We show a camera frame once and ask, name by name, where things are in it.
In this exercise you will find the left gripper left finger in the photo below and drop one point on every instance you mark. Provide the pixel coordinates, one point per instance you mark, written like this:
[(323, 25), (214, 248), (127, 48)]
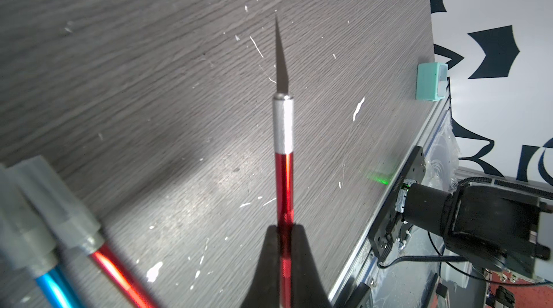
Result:
[(264, 289)]

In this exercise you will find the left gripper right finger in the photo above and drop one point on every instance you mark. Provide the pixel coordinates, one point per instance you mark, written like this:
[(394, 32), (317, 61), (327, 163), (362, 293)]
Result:
[(307, 289)]

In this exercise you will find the red carving knife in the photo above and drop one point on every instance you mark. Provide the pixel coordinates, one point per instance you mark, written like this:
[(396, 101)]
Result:
[(283, 131), (74, 225)]

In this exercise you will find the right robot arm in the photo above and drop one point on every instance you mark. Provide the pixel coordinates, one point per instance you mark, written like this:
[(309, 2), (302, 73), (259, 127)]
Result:
[(499, 56)]

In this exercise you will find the blue knife capped right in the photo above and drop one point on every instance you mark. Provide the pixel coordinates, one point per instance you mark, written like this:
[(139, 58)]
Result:
[(27, 244)]

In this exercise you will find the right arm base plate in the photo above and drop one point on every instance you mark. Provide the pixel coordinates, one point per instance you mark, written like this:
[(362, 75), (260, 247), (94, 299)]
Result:
[(386, 226)]

